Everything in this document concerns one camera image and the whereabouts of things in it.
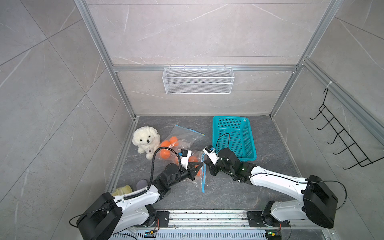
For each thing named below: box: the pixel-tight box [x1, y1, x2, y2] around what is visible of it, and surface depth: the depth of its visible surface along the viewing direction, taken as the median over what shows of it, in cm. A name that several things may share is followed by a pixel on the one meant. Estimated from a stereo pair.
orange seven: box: [160, 148, 171, 160], surface depth 91 cm
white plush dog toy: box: [132, 126, 161, 160], surface depth 87 cm
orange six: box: [169, 136, 178, 144], surface depth 100 cm
